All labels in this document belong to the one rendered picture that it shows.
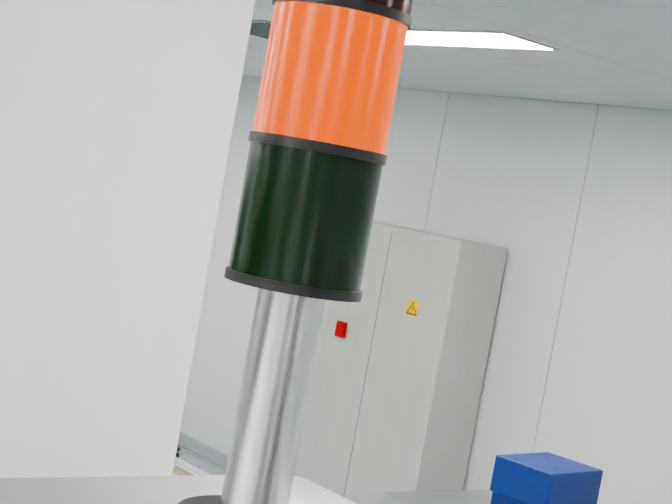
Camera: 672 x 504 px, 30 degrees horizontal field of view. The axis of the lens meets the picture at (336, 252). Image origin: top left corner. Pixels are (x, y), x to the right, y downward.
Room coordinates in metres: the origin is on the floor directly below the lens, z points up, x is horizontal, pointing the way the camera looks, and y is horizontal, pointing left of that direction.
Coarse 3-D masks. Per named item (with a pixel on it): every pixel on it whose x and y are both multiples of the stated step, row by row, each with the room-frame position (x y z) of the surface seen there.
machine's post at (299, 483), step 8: (296, 480) 0.58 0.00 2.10; (304, 480) 0.58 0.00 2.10; (296, 488) 0.56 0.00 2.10; (304, 488) 0.57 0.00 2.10; (312, 488) 0.57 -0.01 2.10; (320, 488) 0.57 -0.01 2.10; (296, 496) 0.55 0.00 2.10; (304, 496) 0.55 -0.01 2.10; (312, 496) 0.55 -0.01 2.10; (320, 496) 0.56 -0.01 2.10; (328, 496) 0.56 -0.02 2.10; (336, 496) 0.56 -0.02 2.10
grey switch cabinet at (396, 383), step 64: (384, 256) 7.70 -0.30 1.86; (448, 256) 7.28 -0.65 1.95; (384, 320) 7.62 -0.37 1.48; (448, 320) 7.22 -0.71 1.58; (320, 384) 7.99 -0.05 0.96; (384, 384) 7.54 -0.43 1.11; (448, 384) 7.29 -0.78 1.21; (320, 448) 7.90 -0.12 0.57; (384, 448) 7.46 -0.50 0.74; (448, 448) 7.35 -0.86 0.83
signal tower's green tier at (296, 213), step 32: (256, 160) 0.44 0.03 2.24; (288, 160) 0.43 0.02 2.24; (320, 160) 0.43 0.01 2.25; (352, 160) 0.44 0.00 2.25; (256, 192) 0.44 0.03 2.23; (288, 192) 0.43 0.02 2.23; (320, 192) 0.43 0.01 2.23; (352, 192) 0.44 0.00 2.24; (256, 224) 0.44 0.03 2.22; (288, 224) 0.43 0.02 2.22; (320, 224) 0.43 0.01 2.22; (352, 224) 0.44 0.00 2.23; (256, 256) 0.44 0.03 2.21; (288, 256) 0.43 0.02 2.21; (320, 256) 0.43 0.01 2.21; (352, 256) 0.44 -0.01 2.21; (320, 288) 0.43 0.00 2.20; (352, 288) 0.44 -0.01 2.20
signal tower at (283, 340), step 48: (288, 0) 0.44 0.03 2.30; (336, 0) 0.43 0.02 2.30; (288, 144) 0.43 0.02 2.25; (336, 144) 0.43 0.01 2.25; (288, 288) 0.43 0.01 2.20; (288, 336) 0.44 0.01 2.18; (288, 384) 0.44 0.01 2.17; (240, 432) 0.45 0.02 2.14; (288, 432) 0.45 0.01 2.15; (240, 480) 0.45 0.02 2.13; (288, 480) 0.45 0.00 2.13
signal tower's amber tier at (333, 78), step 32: (288, 32) 0.44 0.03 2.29; (320, 32) 0.43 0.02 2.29; (352, 32) 0.43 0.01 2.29; (384, 32) 0.44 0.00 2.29; (288, 64) 0.44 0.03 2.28; (320, 64) 0.43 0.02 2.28; (352, 64) 0.43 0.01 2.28; (384, 64) 0.44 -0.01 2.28; (288, 96) 0.44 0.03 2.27; (320, 96) 0.43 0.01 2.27; (352, 96) 0.43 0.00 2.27; (384, 96) 0.44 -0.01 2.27; (256, 128) 0.45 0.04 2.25; (288, 128) 0.43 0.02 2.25; (320, 128) 0.43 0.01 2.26; (352, 128) 0.43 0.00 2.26; (384, 128) 0.45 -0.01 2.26
